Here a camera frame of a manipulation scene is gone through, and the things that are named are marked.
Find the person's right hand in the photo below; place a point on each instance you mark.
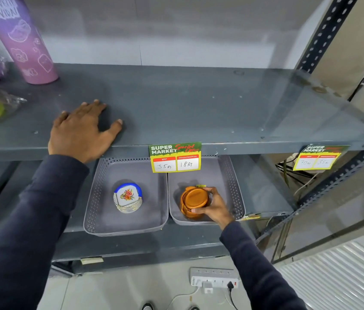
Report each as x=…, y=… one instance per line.
x=219, y=211

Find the person's left hand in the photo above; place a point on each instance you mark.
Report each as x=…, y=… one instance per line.
x=75, y=135

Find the person's right thumb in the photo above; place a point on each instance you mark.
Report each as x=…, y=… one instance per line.
x=199, y=210

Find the person's left thumb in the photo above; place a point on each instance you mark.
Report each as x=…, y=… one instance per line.
x=114, y=127

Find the orange round coaster set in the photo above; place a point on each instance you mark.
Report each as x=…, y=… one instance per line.
x=193, y=201

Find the person's left forearm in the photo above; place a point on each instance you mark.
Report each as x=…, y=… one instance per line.
x=30, y=229

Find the person's right forearm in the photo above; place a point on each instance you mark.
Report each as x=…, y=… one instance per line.
x=259, y=274

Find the grey perforated plastic tray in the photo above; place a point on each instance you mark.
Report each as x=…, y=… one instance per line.
x=104, y=217
x=230, y=190

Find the small yellow shelf label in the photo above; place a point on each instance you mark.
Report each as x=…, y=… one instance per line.
x=249, y=217

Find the green yellow price label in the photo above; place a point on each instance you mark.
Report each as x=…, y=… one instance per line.
x=317, y=158
x=175, y=158

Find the white power strip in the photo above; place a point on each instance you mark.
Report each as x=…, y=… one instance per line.
x=214, y=275

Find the stack of floral coasters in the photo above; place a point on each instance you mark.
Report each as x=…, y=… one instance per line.
x=127, y=196

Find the grey metal shelving rack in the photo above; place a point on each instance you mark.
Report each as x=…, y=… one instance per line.
x=185, y=103

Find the white plug adapter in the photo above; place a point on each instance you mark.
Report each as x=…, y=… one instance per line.
x=207, y=287

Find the black plug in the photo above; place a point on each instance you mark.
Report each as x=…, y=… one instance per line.
x=230, y=286

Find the person's left shoe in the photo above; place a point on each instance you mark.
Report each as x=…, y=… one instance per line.
x=147, y=307

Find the beige tape strip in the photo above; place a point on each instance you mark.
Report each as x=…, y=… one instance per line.
x=91, y=260

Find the purple printed bottle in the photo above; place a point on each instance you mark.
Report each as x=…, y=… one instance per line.
x=23, y=45

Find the white corrugated panel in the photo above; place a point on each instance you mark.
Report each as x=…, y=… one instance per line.
x=337, y=280

